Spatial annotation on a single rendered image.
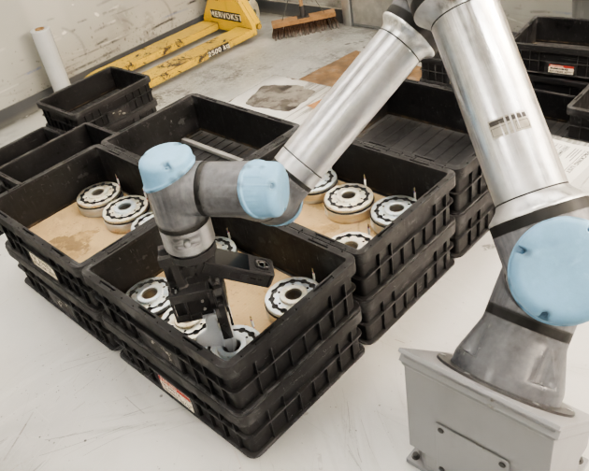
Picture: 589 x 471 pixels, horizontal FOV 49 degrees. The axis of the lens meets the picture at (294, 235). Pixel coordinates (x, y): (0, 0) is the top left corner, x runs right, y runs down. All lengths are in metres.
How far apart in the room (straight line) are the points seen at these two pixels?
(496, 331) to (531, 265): 0.18
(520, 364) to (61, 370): 0.88
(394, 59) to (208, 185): 0.32
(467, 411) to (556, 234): 0.28
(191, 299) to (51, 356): 0.51
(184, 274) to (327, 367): 0.31
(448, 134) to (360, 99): 0.67
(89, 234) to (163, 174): 0.65
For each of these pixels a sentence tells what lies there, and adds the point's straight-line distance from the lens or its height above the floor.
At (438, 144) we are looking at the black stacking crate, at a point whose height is 0.83.
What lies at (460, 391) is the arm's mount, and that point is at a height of 0.93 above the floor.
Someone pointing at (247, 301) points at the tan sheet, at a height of 0.83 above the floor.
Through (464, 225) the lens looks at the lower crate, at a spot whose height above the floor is 0.78.
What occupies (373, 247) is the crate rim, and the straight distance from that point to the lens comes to 1.09.
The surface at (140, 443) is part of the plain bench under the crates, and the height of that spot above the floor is 0.70.
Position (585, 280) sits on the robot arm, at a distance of 0.75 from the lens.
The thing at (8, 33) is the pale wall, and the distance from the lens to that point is 4.47.
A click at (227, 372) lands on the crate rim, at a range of 0.94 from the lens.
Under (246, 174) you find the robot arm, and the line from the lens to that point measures 0.83.
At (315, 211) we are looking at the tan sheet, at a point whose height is 0.83.
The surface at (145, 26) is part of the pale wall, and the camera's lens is 4.98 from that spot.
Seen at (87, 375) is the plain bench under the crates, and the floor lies 0.70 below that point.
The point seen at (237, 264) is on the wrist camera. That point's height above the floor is 1.01.
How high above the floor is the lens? 1.60
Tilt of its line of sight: 36 degrees down
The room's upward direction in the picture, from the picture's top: 11 degrees counter-clockwise
